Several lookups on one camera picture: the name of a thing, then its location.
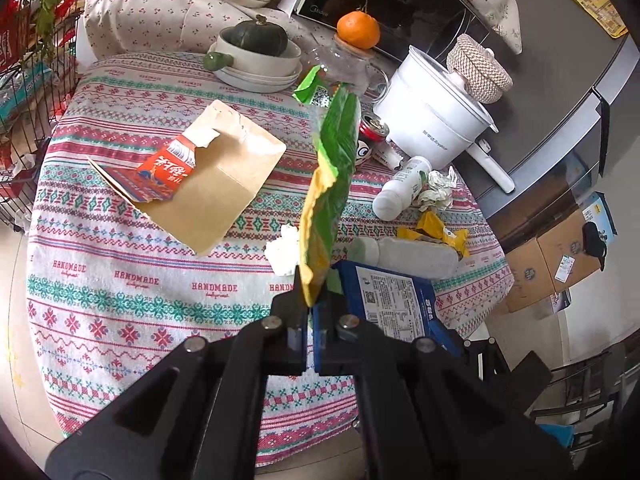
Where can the patterned knit tablecloth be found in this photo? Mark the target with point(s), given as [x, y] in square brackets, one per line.
[109, 293]

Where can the small white paper packet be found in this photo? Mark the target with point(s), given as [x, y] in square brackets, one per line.
[389, 155]

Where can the black microwave oven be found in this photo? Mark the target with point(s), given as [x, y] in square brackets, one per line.
[429, 25]

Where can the yellow snack wrapper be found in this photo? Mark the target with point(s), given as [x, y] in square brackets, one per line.
[431, 227]

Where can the black wire rack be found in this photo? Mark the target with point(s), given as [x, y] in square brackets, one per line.
[39, 74]

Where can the red cartoon drink can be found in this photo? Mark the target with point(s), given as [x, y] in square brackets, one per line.
[372, 131]

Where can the stacked white plates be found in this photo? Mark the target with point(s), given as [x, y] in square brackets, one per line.
[258, 83]

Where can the grey refrigerator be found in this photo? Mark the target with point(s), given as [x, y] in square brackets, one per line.
[566, 123]

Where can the glass teapot with wooden lid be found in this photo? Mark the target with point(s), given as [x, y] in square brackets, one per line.
[353, 67]

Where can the dark green pumpkin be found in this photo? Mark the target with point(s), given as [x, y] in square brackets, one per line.
[260, 36]

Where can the green yellow snack bag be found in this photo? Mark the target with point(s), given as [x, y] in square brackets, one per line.
[337, 112]

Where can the floral white cloth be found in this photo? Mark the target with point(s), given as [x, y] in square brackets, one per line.
[120, 26]

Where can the crumpled white paper wrapper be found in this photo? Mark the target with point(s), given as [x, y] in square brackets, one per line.
[438, 191]

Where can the brown cardboard box on floor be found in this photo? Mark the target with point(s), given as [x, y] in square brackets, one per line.
[554, 261]

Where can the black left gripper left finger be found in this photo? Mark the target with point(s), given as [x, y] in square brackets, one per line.
[197, 413]

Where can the white yogurt bottle with label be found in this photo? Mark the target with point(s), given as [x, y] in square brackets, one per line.
[401, 190]

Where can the blue paper package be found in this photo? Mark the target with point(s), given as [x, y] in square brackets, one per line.
[366, 318]

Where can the large orange mandarin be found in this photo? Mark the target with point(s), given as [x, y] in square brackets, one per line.
[359, 29]

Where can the yellow sticker on fridge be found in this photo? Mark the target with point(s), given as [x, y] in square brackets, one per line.
[605, 14]

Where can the torn brown cardboard box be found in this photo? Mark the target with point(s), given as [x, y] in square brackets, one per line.
[198, 184]

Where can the frosted white plastic bottle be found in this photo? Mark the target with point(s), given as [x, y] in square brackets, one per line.
[434, 261]

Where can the woven beige lidded basket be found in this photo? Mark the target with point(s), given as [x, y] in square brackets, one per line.
[484, 77]

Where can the white electric cooking pot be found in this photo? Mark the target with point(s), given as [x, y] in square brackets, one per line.
[429, 114]

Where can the white tissue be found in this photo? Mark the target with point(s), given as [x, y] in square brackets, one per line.
[282, 253]

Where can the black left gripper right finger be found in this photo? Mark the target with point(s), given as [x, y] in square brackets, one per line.
[426, 414]

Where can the cream bowl with green handle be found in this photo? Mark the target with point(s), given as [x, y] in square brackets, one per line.
[222, 54]

